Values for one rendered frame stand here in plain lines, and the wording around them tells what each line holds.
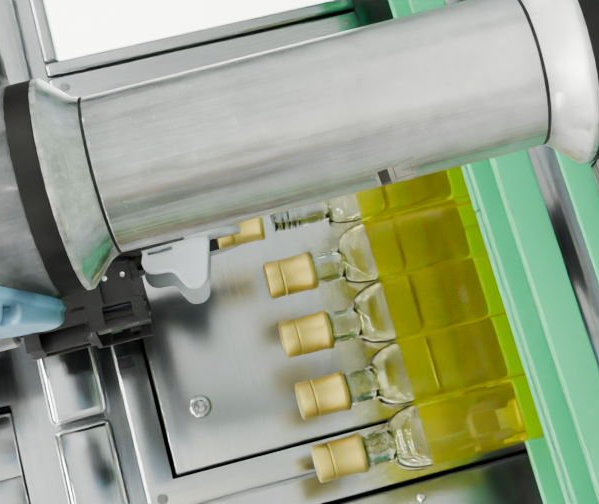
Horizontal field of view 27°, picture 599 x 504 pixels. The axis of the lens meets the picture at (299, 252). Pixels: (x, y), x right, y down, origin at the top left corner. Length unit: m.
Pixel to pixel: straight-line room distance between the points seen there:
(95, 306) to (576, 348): 0.41
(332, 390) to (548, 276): 0.22
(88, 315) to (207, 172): 0.50
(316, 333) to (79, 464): 0.29
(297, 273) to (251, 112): 0.52
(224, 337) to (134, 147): 0.65
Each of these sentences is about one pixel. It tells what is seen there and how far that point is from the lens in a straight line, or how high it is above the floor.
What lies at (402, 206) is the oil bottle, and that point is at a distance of 1.16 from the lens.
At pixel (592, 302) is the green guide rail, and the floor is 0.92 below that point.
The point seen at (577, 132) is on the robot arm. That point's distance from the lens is 0.67.
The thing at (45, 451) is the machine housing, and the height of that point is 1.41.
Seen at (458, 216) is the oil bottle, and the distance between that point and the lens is 1.16.
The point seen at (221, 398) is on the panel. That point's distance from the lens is 1.26.
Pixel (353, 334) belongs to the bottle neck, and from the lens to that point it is 1.14.
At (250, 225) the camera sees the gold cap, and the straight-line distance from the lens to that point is 1.15.
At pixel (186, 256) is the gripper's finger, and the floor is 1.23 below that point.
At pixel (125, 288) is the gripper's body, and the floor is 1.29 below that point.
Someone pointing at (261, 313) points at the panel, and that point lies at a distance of 1.27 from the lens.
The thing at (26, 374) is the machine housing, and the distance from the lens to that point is 1.30.
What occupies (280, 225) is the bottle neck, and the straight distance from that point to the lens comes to 1.16.
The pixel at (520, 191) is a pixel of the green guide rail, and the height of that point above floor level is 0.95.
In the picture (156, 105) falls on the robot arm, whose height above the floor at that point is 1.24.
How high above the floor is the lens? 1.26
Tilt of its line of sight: 7 degrees down
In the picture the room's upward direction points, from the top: 104 degrees counter-clockwise
